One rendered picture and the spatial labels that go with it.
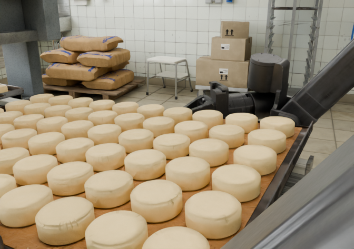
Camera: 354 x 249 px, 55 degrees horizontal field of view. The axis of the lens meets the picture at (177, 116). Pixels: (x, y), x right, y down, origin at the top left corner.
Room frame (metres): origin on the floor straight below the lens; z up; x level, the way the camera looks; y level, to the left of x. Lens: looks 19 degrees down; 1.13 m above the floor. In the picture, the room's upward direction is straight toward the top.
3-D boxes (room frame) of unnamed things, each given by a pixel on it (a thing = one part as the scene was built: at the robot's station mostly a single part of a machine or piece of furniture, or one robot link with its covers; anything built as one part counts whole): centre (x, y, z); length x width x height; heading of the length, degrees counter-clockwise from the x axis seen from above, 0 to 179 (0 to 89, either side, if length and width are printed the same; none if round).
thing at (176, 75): (4.21, 0.09, 0.23); 0.45 x 0.45 x 0.46; 61
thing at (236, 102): (0.63, -0.10, 0.93); 0.07 x 0.07 x 0.10; 16
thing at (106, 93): (4.32, 1.13, 0.06); 1.20 x 0.80 x 0.11; 71
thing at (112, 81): (4.23, 0.84, 0.19); 0.72 x 0.42 x 0.15; 163
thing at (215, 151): (0.40, -0.04, 0.94); 0.05 x 0.05 x 0.02
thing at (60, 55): (4.43, 1.37, 0.47); 0.72 x 0.42 x 0.17; 159
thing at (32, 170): (0.37, 0.17, 0.93); 0.05 x 0.05 x 0.02
